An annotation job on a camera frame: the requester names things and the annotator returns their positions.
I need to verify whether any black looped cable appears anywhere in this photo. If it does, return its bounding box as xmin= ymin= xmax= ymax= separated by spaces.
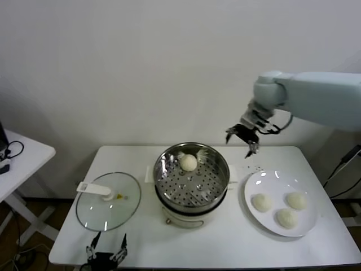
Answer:
xmin=4 ymin=140 xmax=25 ymax=159

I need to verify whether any black power adapter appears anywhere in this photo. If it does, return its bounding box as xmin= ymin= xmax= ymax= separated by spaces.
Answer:
xmin=342 ymin=145 xmax=361 ymax=165

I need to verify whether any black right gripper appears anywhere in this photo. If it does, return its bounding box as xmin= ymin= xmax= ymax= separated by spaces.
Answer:
xmin=224 ymin=123 xmax=260 ymax=159

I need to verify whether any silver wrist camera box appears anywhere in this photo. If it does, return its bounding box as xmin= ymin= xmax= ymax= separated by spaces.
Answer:
xmin=241 ymin=106 xmax=256 ymax=128

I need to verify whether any dark laptop screen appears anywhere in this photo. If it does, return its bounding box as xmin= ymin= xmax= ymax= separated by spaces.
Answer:
xmin=0 ymin=121 xmax=8 ymax=152

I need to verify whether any white floor cable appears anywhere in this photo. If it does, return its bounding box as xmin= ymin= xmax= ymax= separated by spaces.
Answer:
xmin=11 ymin=243 xmax=52 ymax=262

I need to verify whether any glass lid with white handle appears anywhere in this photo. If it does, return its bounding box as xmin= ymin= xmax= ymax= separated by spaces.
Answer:
xmin=75 ymin=172 xmax=142 ymax=232

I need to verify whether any stainless steel steamer basket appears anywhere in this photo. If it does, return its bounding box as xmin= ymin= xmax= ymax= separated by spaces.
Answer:
xmin=144 ymin=142 xmax=239 ymax=212

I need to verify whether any white electric cooker base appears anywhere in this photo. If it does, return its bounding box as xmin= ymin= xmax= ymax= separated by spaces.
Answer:
xmin=154 ymin=183 xmax=236 ymax=229

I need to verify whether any white round plate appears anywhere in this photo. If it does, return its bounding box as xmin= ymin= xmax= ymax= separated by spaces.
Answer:
xmin=244 ymin=169 xmax=319 ymax=237

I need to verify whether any black floor cable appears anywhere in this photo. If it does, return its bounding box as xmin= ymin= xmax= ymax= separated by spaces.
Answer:
xmin=11 ymin=207 xmax=23 ymax=246

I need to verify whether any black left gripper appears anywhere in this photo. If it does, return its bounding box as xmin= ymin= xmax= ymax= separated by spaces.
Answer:
xmin=81 ymin=231 xmax=128 ymax=271

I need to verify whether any white side table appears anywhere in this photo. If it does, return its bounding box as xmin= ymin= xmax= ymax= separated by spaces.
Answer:
xmin=0 ymin=129 xmax=60 ymax=243

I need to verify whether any white floor stand base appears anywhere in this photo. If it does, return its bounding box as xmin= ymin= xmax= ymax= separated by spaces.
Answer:
xmin=349 ymin=202 xmax=361 ymax=226

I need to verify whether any white steamed baozi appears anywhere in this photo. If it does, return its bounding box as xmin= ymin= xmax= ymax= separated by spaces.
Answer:
xmin=179 ymin=154 xmax=197 ymax=172
xmin=287 ymin=191 xmax=307 ymax=211
xmin=275 ymin=208 xmax=298 ymax=229
xmin=252 ymin=194 xmax=274 ymax=212

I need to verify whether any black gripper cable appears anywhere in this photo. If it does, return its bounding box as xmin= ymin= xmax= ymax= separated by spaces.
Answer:
xmin=265 ymin=111 xmax=294 ymax=135

